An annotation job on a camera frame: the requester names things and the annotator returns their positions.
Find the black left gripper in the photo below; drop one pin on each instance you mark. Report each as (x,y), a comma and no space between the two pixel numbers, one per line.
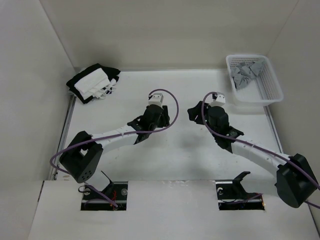
(165,118)

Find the grey tank top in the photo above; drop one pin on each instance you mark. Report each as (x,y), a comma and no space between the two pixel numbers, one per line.
(243,74)

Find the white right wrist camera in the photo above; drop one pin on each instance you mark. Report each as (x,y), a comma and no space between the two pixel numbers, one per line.
(218,100)

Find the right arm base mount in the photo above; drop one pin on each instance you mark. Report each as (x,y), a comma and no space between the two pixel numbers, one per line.
(232,196)

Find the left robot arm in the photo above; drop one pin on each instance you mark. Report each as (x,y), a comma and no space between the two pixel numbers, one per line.
(82,157)

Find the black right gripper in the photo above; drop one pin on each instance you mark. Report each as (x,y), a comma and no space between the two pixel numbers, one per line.
(194,111)

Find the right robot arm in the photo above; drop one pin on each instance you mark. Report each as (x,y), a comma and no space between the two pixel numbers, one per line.
(295,181)

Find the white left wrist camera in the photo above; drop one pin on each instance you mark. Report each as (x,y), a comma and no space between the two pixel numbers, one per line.
(156,99)

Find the white plastic basket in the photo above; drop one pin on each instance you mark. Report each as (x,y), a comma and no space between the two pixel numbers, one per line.
(265,90)

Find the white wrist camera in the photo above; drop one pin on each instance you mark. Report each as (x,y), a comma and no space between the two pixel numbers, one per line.
(156,99)
(218,100)

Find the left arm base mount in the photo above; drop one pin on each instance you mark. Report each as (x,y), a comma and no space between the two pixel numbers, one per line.
(112,198)

